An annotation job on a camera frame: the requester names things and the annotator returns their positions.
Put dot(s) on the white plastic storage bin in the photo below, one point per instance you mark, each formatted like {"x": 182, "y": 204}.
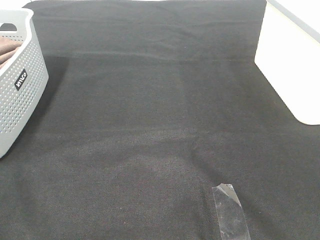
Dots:
{"x": 288, "y": 55}

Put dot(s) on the black table cloth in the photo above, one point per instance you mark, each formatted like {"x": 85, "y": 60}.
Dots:
{"x": 148, "y": 106}

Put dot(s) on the brown microfibre towel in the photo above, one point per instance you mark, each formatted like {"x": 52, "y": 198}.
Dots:
{"x": 8, "y": 48}

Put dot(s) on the grey perforated laundry basket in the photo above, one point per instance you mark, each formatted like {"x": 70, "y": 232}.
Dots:
{"x": 22, "y": 79}

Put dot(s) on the clear tape strip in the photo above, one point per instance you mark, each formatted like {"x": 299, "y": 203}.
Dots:
{"x": 230, "y": 215}

